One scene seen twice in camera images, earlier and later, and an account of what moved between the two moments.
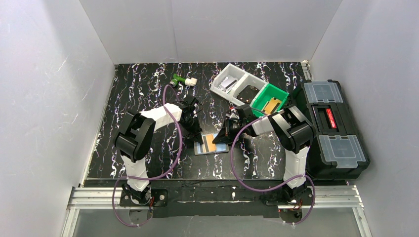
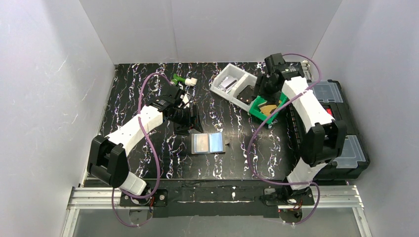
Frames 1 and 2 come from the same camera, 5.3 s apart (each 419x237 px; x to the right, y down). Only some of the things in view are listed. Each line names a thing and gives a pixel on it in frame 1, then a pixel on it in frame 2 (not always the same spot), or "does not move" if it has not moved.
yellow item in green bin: [271, 105] does not move
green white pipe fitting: [188, 81] does not move
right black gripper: [231, 127] to [266, 88]
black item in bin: [247, 94] does not move
